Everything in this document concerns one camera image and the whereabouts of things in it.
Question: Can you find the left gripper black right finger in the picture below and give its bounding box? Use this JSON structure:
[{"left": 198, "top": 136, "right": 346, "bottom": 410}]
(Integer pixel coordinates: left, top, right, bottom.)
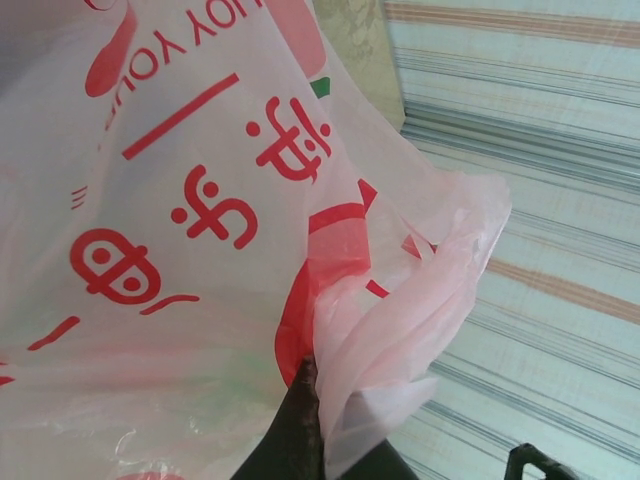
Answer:
[{"left": 349, "top": 433, "right": 576, "bottom": 480}]

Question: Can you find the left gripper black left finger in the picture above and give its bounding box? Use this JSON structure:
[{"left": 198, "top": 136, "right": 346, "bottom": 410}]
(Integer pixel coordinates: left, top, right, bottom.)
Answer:
[{"left": 234, "top": 359, "right": 326, "bottom": 480}]

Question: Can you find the pink printed plastic bag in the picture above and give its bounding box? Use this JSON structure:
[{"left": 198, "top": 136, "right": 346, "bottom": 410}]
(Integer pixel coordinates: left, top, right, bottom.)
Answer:
[{"left": 0, "top": 0, "right": 514, "bottom": 480}]

